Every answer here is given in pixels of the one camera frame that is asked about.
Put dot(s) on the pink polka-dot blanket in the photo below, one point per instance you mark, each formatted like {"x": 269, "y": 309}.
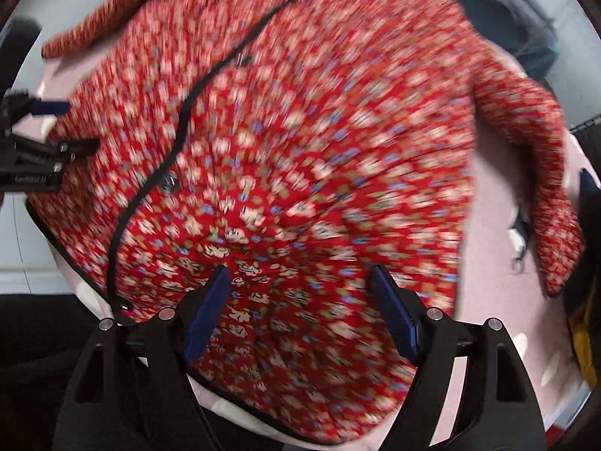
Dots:
{"x": 493, "y": 291}

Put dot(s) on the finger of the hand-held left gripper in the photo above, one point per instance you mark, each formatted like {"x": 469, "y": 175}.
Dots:
{"x": 49, "y": 107}
{"x": 70, "y": 148}

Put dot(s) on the mustard brown cloth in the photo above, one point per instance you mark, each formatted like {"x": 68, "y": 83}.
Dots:
{"x": 582, "y": 338}

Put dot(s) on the navy cloth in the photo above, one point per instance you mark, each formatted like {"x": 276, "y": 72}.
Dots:
{"x": 589, "y": 206}

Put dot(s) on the dark blue cloth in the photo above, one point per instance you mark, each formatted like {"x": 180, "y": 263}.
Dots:
{"x": 507, "y": 0}

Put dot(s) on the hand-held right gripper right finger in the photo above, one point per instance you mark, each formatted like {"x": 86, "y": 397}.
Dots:
{"x": 394, "y": 310}

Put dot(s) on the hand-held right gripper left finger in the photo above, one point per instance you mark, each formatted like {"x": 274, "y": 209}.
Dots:
{"x": 209, "y": 310}

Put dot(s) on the red floral jacket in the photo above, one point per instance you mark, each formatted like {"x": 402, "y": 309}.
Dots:
{"x": 305, "y": 150}

